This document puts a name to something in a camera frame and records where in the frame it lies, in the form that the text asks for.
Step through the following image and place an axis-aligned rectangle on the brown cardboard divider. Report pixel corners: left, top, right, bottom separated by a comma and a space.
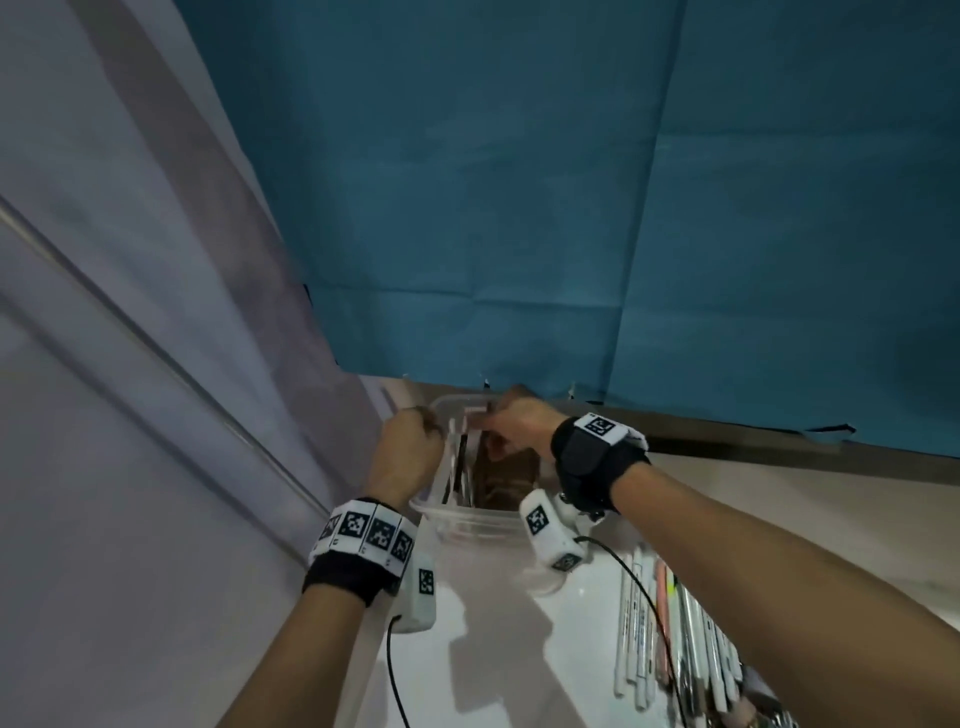
468, 431, 543, 511

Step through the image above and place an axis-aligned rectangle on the black camera cable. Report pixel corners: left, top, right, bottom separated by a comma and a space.
384, 614, 412, 728
573, 536, 688, 728

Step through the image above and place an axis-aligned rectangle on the person's right hand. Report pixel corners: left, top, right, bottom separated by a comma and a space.
479, 386, 571, 460

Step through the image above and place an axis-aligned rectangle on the person's left forearm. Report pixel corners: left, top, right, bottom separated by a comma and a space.
217, 584, 373, 728

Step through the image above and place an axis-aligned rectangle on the person's right forearm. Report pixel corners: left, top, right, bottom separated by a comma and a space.
611, 461, 960, 728

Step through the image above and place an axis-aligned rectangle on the person's left hand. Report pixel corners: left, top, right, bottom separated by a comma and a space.
365, 407, 448, 511

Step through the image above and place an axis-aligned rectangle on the black wristband with marker tags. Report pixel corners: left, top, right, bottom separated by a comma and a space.
551, 412, 652, 515
302, 496, 418, 607

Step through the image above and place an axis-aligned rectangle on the clear plastic storage box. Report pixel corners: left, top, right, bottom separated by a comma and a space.
408, 393, 571, 541

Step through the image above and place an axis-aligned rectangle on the blue backdrop cloth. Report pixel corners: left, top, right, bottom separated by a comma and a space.
172, 0, 960, 459

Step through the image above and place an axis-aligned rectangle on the row of white marker pens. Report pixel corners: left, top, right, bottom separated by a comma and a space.
613, 551, 751, 721

